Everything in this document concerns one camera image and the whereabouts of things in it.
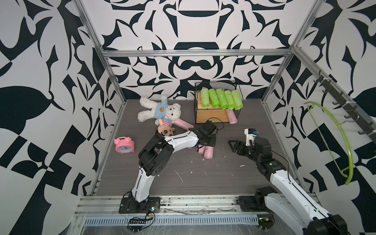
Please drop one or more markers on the pink alarm clock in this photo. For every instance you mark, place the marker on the pink alarm clock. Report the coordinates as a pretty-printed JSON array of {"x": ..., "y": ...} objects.
[{"x": 124, "y": 145}]

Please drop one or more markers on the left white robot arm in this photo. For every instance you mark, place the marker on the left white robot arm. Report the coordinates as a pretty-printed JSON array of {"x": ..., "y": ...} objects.
[{"x": 154, "y": 157}]

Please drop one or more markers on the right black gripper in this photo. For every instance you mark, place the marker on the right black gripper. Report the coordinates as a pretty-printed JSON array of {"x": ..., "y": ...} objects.
[{"x": 239, "y": 144}]

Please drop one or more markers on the white teddy bear blue shirt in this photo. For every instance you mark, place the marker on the white teddy bear blue shirt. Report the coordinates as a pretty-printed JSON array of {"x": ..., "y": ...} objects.
[{"x": 158, "y": 110}]

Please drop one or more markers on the black wall hook rail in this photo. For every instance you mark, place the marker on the black wall hook rail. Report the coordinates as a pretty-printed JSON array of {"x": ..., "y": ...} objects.
[{"x": 353, "y": 109}]

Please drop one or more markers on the green plastic hanger hoop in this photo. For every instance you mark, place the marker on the green plastic hanger hoop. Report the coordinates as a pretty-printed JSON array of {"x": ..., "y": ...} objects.
[{"x": 333, "y": 145}]

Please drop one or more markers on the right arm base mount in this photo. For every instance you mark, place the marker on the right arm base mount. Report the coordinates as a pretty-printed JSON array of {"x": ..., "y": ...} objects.
[{"x": 252, "y": 201}]

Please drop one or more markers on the pink trash bag roll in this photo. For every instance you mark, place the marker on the pink trash bag roll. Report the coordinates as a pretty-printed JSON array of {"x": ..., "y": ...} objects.
[
  {"x": 208, "y": 152},
  {"x": 201, "y": 149},
  {"x": 231, "y": 116},
  {"x": 183, "y": 124}
]

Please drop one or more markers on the green trash bag roll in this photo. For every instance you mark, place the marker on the green trash bag roll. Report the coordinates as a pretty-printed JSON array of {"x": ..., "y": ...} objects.
[
  {"x": 222, "y": 99},
  {"x": 230, "y": 100},
  {"x": 237, "y": 99},
  {"x": 205, "y": 100},
  {"x": 214, "y": 98}
]

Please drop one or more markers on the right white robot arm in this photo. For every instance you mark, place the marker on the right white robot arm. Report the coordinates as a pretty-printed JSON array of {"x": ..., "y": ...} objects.
[{"x": 286, "y": 198}]

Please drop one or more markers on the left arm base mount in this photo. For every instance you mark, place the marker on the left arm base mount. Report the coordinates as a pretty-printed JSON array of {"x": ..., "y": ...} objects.
[{"x": 130, "y": 205}]

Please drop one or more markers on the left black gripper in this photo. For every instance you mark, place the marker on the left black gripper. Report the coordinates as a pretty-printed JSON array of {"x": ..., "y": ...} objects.
[{"x": 213, "y": 139}]

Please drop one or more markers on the round-face plush doll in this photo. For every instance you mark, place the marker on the round-face plush doll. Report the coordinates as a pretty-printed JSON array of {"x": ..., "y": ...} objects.
[{"x": 165, "y": 127}]

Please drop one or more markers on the black wire wooden shelf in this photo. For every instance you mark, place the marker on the black wire wooden shelf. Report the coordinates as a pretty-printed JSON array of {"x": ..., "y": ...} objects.
[{"x": 214, "y": 114}]

